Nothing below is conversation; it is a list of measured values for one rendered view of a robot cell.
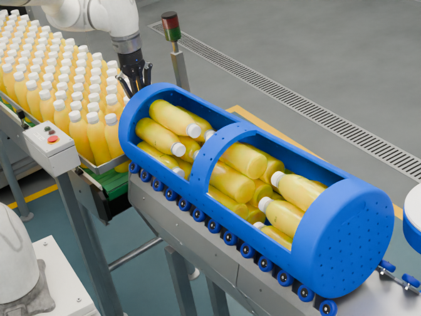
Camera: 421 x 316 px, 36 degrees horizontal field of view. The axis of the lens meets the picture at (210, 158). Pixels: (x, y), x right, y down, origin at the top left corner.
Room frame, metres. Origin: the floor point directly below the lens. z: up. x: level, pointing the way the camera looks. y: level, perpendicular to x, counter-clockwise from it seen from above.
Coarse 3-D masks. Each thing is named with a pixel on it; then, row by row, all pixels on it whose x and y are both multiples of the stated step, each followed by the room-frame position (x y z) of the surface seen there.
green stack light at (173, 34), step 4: (176, 28) 2.38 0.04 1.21; (164, 32) 2.40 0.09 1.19; (168, 32) 2.38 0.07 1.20; (172, 32) 2.38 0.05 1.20; (176, 32) 2.38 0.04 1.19; (180, 32) 2.41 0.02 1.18; (168, 36) 2.38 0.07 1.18; (172, 36) 2.38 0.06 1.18; (176, 36) 2.38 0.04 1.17; (180, 36) 2.39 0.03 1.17; (168, 40) 2.38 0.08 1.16; (172, 40) 2.38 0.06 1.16
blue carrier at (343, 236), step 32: (160, 96) 1.89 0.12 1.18; (192, 96) 1.78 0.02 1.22; (128, 128) 1.76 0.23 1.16; (224, 128) 1.52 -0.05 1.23; (256, 128) 1.52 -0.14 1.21; (288, 160) 1.52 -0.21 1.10; (320, 160) 1.32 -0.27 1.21; (192, 192) 1.45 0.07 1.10; (352, 192) 1.14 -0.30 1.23; (384, 192) 1.18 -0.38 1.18; (224, 224) 1.34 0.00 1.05; (320, 224) 1.09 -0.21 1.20; (352, 224) 1.12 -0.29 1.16; (384, 224) 1.18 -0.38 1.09; (288, 256) 1.12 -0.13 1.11; (320, 256) 1.07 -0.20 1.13; (352, 256) 1.12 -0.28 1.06; (320, 288) 1.07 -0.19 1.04; (352, 288) 1.12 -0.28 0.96
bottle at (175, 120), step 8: (152, 104) 1.82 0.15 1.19; (160, 104) 1.80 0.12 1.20; (168, 104) 1.79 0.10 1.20; (152, 112) 1.80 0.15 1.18; (160, 112) 1.77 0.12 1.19; (168, 112) 1.74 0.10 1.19; (176, 112) 1.73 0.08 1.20; (184, 112) 1.73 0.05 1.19; (160, 120) 1.75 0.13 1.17; (168, 120) 1.72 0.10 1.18; (176, 120) 1.70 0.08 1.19; (184, 120) 1.69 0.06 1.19; (192, 120) 1.69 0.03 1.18; (168, 128) 1.73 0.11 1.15; (176, 128) 1.69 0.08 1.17; (184, 128) 1.67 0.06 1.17; (184, 136) 1.69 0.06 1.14
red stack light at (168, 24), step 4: (176, 16) 2.39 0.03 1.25; (164, 20) 2.38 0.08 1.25; (168, 20) 2.38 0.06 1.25; (172, 20) 2.38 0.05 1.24; (176, 20) 2.39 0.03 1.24; (164, 24) 2.39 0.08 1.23; (168, 24) 2.38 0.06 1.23; (172, 24) 2.38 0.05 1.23; (176, 24) 2.38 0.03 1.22; (164, 28) 2.39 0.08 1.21; (168, 28) 2.38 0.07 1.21; (172, 28) 2.38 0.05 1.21
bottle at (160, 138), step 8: (144, 120) 1.81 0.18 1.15; (152, 120) 1.81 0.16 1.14; (136, 128) 1.80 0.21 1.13; (144, 128) 1.77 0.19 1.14; (152, 128) 1.75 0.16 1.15; (160, 128) 1.74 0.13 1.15; (144, 136) 1.76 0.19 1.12; (152, 136) 1.73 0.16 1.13; (160, 136) 1.70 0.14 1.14; (168, 136) 1.69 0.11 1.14; (176, 136) 1.70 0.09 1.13; (152, 144) 1.72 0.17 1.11; (160, 144) 1.68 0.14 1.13; (168, 144) 1.67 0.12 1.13; (168, 152) 1.67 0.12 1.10
